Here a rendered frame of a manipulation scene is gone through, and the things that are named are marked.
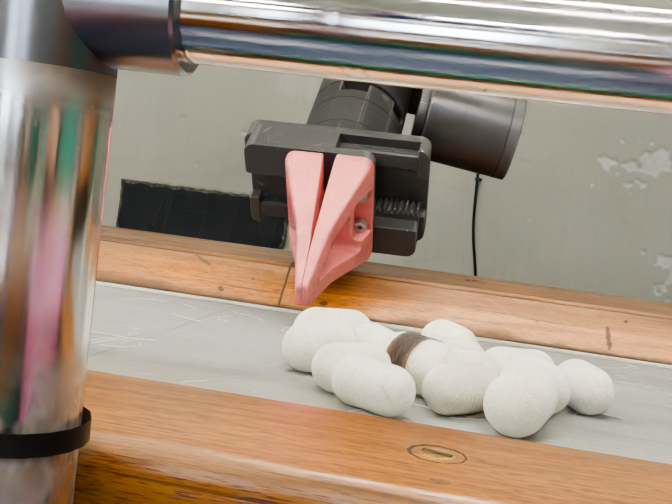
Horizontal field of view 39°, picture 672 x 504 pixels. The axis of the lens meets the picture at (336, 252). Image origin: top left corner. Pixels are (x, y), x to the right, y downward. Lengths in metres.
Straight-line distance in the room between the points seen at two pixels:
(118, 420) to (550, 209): 2.28
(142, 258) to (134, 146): 1.97
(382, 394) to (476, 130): 0.29
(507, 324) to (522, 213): 1.92
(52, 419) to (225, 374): 0.20
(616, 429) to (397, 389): 0.09
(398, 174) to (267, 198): 0.08
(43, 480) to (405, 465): 0.07
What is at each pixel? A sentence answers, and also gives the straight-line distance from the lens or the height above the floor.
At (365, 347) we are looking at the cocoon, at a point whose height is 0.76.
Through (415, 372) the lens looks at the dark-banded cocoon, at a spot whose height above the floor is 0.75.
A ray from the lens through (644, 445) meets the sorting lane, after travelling 0.34.
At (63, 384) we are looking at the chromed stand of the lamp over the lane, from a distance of 0.16.
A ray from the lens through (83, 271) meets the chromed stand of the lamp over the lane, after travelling 0.16.
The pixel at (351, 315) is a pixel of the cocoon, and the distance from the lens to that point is 0.41.
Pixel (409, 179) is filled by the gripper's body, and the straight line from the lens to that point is 0.53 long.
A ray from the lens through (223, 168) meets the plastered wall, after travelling 2.48.
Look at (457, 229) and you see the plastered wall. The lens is 2.43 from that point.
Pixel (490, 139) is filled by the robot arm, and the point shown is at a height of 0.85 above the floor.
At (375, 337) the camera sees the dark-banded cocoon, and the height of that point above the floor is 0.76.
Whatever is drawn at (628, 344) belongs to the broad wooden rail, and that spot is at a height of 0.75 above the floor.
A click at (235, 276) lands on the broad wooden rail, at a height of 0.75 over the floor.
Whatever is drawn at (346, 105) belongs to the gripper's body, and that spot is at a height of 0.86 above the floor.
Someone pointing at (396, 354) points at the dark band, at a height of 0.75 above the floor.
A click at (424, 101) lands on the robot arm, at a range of 0.59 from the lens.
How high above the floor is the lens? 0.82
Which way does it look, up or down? 4 degrees down
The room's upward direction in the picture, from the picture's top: 7 degrees clockwise
